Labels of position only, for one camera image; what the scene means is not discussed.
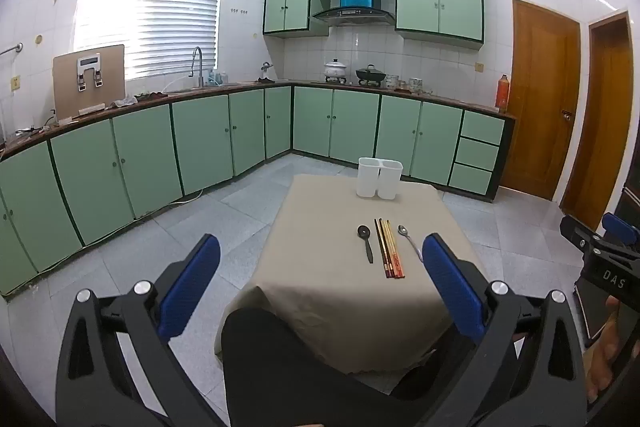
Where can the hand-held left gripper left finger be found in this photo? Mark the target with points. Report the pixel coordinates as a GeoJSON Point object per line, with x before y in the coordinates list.
{"type": "Point", "coordinates": [192, 279]}

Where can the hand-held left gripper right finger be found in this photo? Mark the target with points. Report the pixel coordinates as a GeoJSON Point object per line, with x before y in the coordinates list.
{"type": "Point", "coordinates": [452, 282]}

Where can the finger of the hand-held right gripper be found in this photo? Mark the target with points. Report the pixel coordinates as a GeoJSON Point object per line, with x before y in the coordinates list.
{"type": "Point", "coordinates": [580, 234]}
{"type": "Point", "coordinates": [619, 227]}

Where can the plain wooden chopstick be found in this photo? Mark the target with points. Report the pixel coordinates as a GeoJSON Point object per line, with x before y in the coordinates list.
{"type": "Point", "coordinates": [390, 249]}
{"type": "Point", "coordinates": [383, 249]}

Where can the metal spoon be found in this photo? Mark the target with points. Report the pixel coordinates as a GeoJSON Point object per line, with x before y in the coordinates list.
{"type": "Point", "coordinates": [403, 230]}

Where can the black chopstick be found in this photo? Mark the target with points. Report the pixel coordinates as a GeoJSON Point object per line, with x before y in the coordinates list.
{"type": "Point", "coordinates": [381, 249]}

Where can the black plastic spoon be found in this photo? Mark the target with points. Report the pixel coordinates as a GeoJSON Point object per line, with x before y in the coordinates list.
{"type": "Point", "coordinates": [363, 232]}

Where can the white twin utensil holder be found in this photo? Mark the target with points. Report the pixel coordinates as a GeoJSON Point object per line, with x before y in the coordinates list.
{"type": "Point", "coordinates": [379, 179]}

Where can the person's right hand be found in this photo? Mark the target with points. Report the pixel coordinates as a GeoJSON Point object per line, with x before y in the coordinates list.
{"type": "Point", "coordinates": [607, 367]}

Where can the dark appliance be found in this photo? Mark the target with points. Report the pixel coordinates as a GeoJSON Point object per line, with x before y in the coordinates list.
{"type": "Point", "coordinates": [629, 202]}

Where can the wooden door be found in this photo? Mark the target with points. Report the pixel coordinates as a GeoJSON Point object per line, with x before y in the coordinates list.
{"type": "Point", "coordinates": [600, 132]}
{"type": "Point", "coordinates": [540, 107]}

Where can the person's black clothing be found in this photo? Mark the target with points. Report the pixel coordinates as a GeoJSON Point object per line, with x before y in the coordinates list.
{"type": "Point", "coordinates": [280, 357]}

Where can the beige tablecloth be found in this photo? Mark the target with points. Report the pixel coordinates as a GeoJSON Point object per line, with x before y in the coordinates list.
{"type": "Point", "coordinates": [320, 282]}

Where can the green base cabinet run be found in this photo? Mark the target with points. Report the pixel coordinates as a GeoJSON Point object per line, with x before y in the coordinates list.
{"type": "Point", "coordinates": [145, 157]}

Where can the red thermos bottle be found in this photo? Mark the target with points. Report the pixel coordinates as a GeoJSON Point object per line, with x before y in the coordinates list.
{"type": "Point", "coordinates": [502, 94]}

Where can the patterned bowl stack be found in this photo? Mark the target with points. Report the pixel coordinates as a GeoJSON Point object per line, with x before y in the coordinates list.
{"type": "Point", "coordinates": [415, 84]}

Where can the clear bottles by sink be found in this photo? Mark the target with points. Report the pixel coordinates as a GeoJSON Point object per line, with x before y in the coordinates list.
{"type": "Point", "coordinates": [218, 78]}

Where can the stack of white bowls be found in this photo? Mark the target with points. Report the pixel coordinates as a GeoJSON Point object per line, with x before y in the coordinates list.
{"type": "Point", "coordinates": [391, 82]}

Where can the chrome kitchen faucet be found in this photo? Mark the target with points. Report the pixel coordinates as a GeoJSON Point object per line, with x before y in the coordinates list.
{"type": "Point", "coordinates": [198, 57]}

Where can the black wok with lid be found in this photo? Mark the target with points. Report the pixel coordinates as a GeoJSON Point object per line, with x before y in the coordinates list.
{"type": "Point", "coordinates": [370, 74]}

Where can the brown board stand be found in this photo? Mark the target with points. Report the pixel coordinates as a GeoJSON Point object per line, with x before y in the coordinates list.
{"type": "Point", "coordinates": [65, 82]}

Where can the white device on board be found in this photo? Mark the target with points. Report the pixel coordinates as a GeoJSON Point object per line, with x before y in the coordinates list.
{"type": "Point", "coordinates": [90, 66]}

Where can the white lidded pot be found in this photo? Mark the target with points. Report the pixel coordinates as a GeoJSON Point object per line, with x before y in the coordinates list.
{"type": "Point", "coordinates": [334, 69]}

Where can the white window blinds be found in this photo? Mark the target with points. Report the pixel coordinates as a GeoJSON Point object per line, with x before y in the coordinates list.
{"type": "Point", "coordinates": [150, 7]}

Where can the black range hood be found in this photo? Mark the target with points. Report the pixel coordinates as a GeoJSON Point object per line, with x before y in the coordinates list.
{"type": "Point", "coordinates": [352, 17]}

